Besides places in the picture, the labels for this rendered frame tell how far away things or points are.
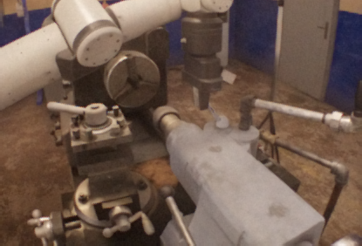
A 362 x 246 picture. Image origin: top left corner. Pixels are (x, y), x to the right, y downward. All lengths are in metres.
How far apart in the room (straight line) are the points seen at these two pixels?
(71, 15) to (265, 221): 0.44
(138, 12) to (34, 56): 0.19
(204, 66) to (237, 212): 0.29
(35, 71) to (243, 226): 0.41
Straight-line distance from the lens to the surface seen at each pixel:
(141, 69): 1.23
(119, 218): 0.66
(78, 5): 0.43
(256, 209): 0.48
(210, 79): 0.58
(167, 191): 0.57
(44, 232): 0.89
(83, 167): 0.77
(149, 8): 0.49
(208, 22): 0.55
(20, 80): 0.43
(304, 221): 0.49
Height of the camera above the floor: 1.51
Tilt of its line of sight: 26 degrees down
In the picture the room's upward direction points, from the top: 1 degrees counter-clockwise
